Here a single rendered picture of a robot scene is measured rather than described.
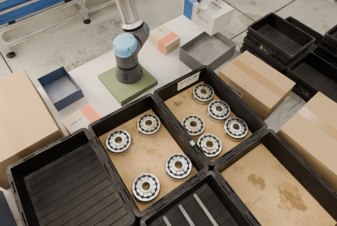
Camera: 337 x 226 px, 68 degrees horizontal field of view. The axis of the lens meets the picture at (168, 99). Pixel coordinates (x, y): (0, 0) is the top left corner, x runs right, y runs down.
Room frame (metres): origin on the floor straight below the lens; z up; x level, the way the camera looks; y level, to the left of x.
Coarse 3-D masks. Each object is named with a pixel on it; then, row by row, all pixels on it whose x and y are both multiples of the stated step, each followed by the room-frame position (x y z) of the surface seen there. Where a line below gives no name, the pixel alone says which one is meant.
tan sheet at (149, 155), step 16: (144, 112) 0.58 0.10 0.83; (128, 128) 0.50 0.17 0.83; (144, 144) 0.43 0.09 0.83; (160, 144) 0.43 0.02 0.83; (176, 144) 0.44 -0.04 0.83; (112, 160) 0.35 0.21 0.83; (128, 160) 0.36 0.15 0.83; (144, 160) 0.36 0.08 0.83; (160, 160) 0.36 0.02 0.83; (128, 176) 0.29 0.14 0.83; (160, 176) 0.30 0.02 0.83; (160, 192) 0.24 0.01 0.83; (144, 208) 0.18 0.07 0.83
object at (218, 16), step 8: (184, 0) 1.00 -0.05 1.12; (192, 0) 0.99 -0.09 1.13; (208, 0) 0.99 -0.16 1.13; (184, 8) 1.00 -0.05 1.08; (192, 8) 0.96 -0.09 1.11; (208, 8) 0.94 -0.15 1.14; (216, 8) 0.94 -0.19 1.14; (224, 8) 0.94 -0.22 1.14; (232, 8) 0.94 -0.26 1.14; (192, 16) 0.96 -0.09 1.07; (200, 16) 0.92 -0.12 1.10; (208, 16) 0.89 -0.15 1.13; (216, 16) 0.88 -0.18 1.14; (224, 16) 0.90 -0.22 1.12; (200, 24) 0.92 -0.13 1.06; (208, 24) 0.88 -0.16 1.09; (216, 24) 0.88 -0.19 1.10; (224, 24) 0.91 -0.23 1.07; (208, 32) 0.88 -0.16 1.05; (216, 32) 0.88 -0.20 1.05
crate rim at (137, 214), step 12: (144, 96) 0.60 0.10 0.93; (120, 108) 0.54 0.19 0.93; (96, 120) 0.48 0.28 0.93; (180, 132) 0.44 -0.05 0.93; (96, 144) 0.38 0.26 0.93; (204, 168) 0.30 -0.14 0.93; (120, 180) 0.25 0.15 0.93; (192, 180) 0.26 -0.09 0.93; (168, 192) 0.22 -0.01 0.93; (132, 204) 0.17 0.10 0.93; (156, 204) 0.18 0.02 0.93
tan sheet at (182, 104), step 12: (180, 96) 0.68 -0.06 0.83; (216, 96) 0.69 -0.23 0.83; (180, 108) 0.61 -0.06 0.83; (192, 108) 0.62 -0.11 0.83; (204, 108) 0.62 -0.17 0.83; (180, 120) 0.55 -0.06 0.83; (204, 120) 0.56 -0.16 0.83; (204, 132) 0.50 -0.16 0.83; (216, 132) 0.50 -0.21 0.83; (228, 144) 0.45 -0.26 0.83
